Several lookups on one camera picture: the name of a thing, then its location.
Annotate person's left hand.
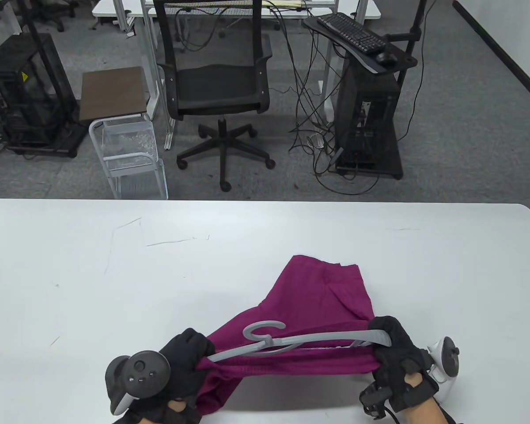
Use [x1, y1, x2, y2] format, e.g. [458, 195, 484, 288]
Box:
[128, 328, 216, 424]

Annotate person's right hand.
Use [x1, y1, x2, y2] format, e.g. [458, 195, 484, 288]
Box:
[359, 316, 440, 418]

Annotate gray plastic hanger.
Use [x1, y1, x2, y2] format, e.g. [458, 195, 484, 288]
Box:
[205, 321, 391, 363]

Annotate gray hand controller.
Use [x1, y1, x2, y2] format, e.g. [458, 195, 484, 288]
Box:
[105, 350, 172, 416]
[426, 337, 460, 405]

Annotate magenta shorts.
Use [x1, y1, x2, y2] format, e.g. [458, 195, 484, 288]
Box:
[196, 255, 380, 416]

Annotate person's right forearm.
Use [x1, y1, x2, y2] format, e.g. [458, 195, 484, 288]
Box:
[397, 397, 447, 424]

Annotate clear plastic bin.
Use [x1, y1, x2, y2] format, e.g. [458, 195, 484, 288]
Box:
[102, 120, 159, 177]

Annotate black computer tower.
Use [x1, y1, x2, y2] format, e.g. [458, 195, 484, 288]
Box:
[336, 62, 400, 170]

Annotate black rolling computer stand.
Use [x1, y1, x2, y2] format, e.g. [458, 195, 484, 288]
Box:
[7, 0, 89, 159]

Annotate black mesh office chair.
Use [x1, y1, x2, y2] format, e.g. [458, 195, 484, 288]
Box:
[152, 0, 276, 193]

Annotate brown top white side table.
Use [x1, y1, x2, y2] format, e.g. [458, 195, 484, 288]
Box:
[79, 67, 169, 200]

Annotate black stand with keyboard tray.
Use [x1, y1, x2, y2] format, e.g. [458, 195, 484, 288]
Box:
[303, 0, 427, 179]

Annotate black mesh computer case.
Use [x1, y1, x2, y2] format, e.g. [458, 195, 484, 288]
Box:
[0, 33, 78, 148]

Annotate black keyboard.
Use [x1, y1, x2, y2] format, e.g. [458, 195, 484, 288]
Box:
[317, 12, 388, 55]

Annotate black cable bundle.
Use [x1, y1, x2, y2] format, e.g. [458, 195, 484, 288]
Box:
[265, 0, 424, 195]

